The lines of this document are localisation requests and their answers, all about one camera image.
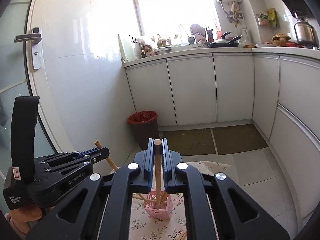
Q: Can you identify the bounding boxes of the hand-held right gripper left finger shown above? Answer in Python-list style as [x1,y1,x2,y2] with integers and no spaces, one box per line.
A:
[26,137,155,240]

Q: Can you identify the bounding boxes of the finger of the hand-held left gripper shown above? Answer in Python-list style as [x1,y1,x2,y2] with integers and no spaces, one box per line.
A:
[35,147,110,165]
[41,156,99,179]

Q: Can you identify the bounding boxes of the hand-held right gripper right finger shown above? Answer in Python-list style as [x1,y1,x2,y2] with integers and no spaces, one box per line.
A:
[162,137,290,240]

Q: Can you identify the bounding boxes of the pink perforated utensil holder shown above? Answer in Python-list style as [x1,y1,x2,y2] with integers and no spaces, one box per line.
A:
[142,191,173,219]

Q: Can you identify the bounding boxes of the person's left hand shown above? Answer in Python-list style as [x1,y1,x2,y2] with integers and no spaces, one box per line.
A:
[10,203,43,235]

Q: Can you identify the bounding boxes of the brown floor mat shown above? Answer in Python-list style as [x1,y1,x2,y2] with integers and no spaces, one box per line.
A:
[162,128,216,156]
[212,124,269,156]

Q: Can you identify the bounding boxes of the brown trash bin red bag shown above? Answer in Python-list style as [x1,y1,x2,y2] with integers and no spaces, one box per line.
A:
[127,110,159,151]

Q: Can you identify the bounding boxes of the floral tablecloth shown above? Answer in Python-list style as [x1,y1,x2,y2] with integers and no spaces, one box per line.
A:
[104,160,231,240]

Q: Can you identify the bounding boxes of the white hinged-door base cabinet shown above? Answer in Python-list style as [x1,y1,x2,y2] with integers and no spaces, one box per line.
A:
[123,47,257,128]

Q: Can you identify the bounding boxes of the white cutting board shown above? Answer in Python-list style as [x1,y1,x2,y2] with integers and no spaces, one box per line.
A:
[118,33,141,62]

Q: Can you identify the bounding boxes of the metal basin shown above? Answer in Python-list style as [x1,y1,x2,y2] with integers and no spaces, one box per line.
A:
[153,46,173,54]

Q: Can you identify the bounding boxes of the black frying pan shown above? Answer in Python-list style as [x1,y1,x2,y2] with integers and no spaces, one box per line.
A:
[208,32,242,48]

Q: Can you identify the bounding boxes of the dark knife block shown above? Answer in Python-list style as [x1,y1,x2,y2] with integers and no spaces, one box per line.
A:
[205,24,214,42]

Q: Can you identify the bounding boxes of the white drawer base cabinet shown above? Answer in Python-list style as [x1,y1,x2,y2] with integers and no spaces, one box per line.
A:
[251,47,320,220]

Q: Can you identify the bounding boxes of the white jug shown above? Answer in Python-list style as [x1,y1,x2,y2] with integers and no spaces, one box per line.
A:
[240,27,252,46]

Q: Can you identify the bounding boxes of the kitchen window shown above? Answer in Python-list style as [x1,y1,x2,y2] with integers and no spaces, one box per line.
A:
[135,0,221,46]

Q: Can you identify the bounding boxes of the woven basket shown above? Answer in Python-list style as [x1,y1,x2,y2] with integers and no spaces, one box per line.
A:
[271,33,292,42]

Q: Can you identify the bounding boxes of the yellow bag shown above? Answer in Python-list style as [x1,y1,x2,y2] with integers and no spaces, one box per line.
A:
[266,8,280,28]

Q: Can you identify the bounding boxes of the steel kettle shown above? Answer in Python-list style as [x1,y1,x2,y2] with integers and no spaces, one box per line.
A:
[293,10,320,50]

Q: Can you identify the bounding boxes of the metal door handle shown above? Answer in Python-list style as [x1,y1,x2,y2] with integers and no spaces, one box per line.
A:
[14,27,43,70]

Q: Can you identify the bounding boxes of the wall spice rack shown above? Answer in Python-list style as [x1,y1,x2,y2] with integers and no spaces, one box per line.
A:
[257,12,269,26]

